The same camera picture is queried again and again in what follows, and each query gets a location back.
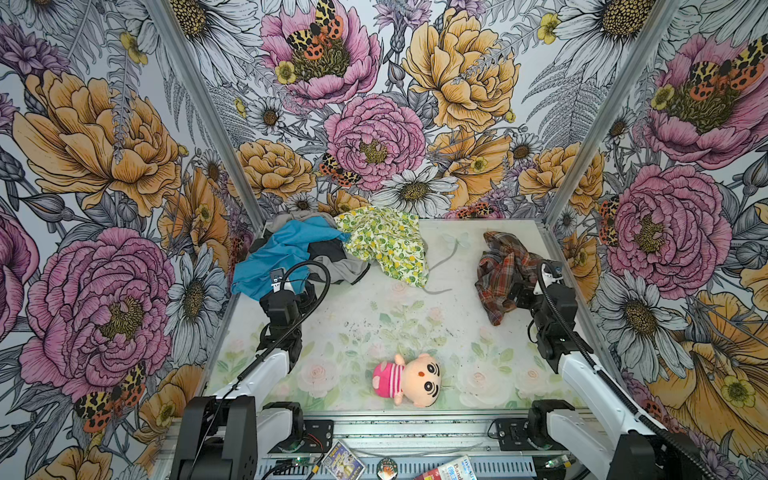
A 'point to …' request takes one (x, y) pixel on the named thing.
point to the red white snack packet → (459, 469)
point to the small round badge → (387, 469)
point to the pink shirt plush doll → (419, 380)
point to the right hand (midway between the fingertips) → (529, 284)
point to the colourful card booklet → (342, 464)
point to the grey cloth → (332, 252)
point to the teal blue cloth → (285, 248)
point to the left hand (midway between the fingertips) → (292, 293)
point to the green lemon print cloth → (392, 240)
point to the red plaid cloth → (507, 264)
